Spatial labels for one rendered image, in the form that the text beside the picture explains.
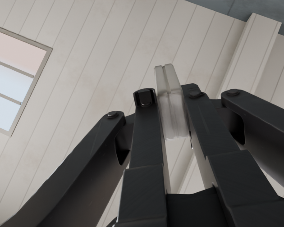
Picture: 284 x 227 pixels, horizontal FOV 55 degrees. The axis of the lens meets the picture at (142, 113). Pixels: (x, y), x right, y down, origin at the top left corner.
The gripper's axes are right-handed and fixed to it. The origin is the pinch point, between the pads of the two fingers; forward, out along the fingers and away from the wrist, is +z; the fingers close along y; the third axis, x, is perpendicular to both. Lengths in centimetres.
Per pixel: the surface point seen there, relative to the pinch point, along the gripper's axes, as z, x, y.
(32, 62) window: 284, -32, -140
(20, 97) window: 265, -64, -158
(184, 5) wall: 310, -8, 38
